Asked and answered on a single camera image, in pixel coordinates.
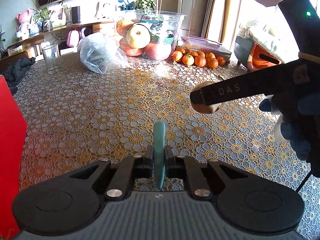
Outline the right blue gloved hand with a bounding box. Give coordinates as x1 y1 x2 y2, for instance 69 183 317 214
258 93 320 162

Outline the lace tablecloth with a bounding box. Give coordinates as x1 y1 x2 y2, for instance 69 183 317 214
14 53 319 239

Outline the pile of oranges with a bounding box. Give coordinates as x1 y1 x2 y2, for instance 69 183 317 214
171 46 227 69

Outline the clear plastic bag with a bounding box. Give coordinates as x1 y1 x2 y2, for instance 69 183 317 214
77 33 129 74

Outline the clear fruit container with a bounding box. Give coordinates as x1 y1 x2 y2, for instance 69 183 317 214
114 10 185 61

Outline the red white cardboard box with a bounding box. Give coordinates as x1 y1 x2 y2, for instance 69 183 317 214
0 76 27 239

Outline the clear drinking glass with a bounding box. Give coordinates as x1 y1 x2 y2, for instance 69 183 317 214
42 43 61 74

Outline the black cloth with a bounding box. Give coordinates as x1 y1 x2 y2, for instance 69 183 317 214
1 57 35 95

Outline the wooden tv cabinet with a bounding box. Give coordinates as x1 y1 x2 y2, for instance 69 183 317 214
1 21 115 71

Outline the pink plush toy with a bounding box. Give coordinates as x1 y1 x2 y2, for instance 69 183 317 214
16 10 31 40

